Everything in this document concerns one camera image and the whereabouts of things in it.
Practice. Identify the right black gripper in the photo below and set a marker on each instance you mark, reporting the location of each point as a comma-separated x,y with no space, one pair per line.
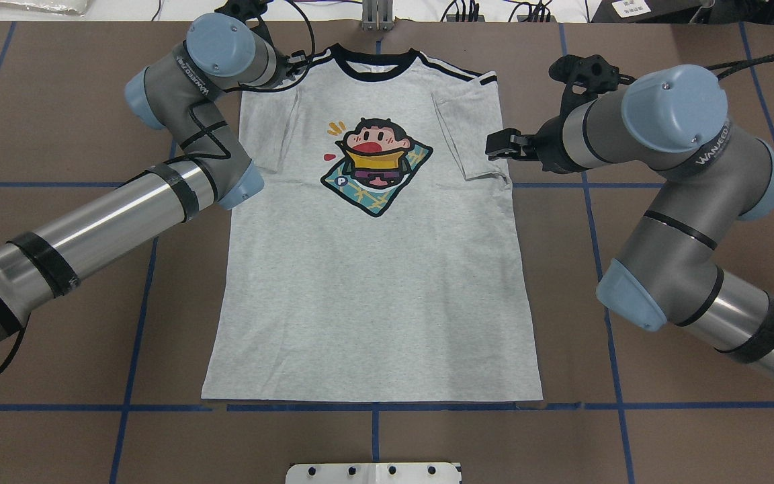
545,144

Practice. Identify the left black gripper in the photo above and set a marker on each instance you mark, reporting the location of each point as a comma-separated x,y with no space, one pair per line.
297,62

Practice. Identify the grey cartoon print t-shirt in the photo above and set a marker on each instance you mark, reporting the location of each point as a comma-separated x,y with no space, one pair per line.
381,260

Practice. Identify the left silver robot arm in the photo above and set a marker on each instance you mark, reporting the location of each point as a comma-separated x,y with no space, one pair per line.
178,93

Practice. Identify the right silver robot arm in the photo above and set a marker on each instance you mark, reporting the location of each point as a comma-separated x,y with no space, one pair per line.
676,123

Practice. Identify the black box with label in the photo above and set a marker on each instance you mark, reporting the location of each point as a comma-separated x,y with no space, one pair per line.
653,12

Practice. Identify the clear plastic bag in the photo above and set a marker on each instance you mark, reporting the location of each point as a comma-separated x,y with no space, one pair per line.
58,7

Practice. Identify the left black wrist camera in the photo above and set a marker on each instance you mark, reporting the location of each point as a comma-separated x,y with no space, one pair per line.
244,9

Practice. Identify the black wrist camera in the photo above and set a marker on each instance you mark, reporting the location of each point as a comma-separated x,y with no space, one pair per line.
244,9
585,79

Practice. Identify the aluminium frame post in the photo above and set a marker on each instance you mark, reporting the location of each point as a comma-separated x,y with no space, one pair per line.
377,15

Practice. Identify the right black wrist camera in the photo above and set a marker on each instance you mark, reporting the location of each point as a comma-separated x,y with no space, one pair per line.
585,79

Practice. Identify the white central pedestal column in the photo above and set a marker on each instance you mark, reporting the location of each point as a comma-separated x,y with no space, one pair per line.
376,472

